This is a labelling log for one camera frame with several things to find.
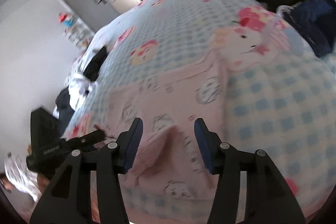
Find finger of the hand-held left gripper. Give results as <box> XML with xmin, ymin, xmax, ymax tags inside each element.
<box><xmin>64</xmin><ymin>130</ymin><xmax>105</xmax><ymax>153</ymax></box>

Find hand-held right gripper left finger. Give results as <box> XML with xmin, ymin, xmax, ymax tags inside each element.
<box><xmin>30</xmin><ymin>118</ymin><xmax>144</xmax><ymax>224</ymax></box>

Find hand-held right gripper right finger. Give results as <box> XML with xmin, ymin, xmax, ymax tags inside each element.
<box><xmin>194</xmin><ymin>118</ymin><xmax>306</xmax><ymax>224</ymax></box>

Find pink printed pants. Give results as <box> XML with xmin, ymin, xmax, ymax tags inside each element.
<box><xmin>105</xmin><ymin>56</ymin><xmax>229</xmax><ymax>200</ymax></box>

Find navy shorts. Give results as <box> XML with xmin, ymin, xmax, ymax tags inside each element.
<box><xmin>278</xmin><ymin>0</ymin><xmax>336</xmax><ymax>58</ymax></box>

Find large black pants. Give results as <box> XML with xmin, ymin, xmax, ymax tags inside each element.
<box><xmin>54</xmin><ymin>89</ymin><xmax>77</xmax><ymax>133</ymax></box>

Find white shirt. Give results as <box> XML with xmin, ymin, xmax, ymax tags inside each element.
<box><xmin>67</xmin><ymin>67</ymin><xmax>99</xmax><ymax>109</ymax></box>

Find blue checked printed blanket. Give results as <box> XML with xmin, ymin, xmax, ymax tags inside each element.
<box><xmin>63</xmin><ymin>0</ymin><xmax>336</xmax><ymax>217</ymax></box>

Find small black garment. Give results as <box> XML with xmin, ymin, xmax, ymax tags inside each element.
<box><xmin>83</xmin><ymin>46</ymin><xmax>108</xmax><ymax>82</ymax></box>

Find white toy shelf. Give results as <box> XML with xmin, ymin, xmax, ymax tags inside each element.
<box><xmin>63</xmin><ymin>23</ymin><xmax>95</xmax><ymax>49</ymax></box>

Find red blue toy figure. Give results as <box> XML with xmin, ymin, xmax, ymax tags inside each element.
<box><xmin>58</xmin><ymin>13</ymin><xmax>75</xmax><ymax>27</ymax></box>

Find grey door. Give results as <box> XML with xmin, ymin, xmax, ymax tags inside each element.
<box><xmin>59</xmin><ymin>0</ymin><xmax>118</xmax><ymax>33</ymax></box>

